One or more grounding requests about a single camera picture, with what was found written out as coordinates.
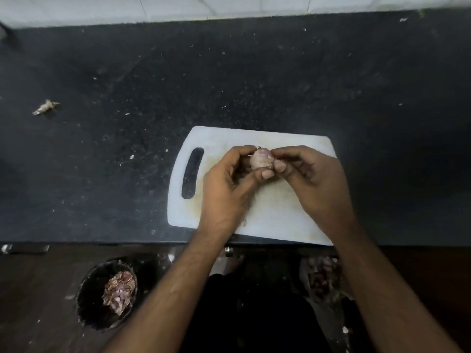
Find person's right forearm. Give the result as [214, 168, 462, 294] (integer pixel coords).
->
[326, 220, 462, 353]

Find person's right hand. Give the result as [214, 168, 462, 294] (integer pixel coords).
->
[270, 145, 358, 237]

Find pale peeled onion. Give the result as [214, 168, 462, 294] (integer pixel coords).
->
[249, 146, 276, 171]

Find person's left hand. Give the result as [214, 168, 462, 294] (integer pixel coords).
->
[197, 146, 275, 239]

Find person's black trousers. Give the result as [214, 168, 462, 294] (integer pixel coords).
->
[180, 253, 354, 353]

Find dry onion peel scrap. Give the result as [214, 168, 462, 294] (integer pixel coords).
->
[32, 99, 60, 116]

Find bag of onions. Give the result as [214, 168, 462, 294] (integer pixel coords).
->
[299, 256, 348, 303]

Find pile of onion peels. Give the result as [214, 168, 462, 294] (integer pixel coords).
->
[102, 270, 137, 316]

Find person's foot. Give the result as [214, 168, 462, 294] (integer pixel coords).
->
[210, 248, 245, 277]

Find black waste bin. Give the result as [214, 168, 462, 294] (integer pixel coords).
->
[75, 258, 142, 331]

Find white plastic cutting board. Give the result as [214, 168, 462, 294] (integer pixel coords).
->
[167, 126, 337, 247]

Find person's left forearm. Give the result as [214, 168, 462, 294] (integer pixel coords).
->
[101, 229, 236, 353]

